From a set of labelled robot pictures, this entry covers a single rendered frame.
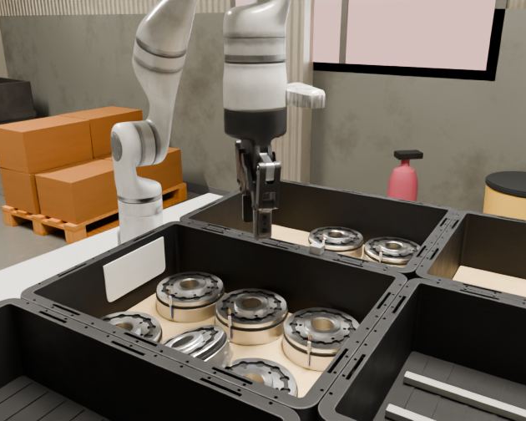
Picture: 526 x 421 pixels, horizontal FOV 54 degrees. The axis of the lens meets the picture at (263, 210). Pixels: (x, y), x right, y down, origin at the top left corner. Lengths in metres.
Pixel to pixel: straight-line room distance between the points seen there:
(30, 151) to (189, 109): 1.17
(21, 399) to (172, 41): 0.59
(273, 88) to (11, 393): 0.47
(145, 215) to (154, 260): 0.27
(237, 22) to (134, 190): 0.57
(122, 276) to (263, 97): 0.36
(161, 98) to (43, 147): 2.49
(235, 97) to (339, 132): 2.62
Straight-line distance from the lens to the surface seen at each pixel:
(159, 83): 0.98
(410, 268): 0.73
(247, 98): 0.59
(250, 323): 0.71
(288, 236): 1.06
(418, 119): 2.99
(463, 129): 2.92
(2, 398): 0.71
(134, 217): 1.10
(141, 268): 0.82
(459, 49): 2.89
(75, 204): 3.21
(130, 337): 0.58
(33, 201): 3.47
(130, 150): 1.05
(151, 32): 0.95
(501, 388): 0.71
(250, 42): 0.58
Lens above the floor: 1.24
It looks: 20 degrees down
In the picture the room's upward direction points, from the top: straight up
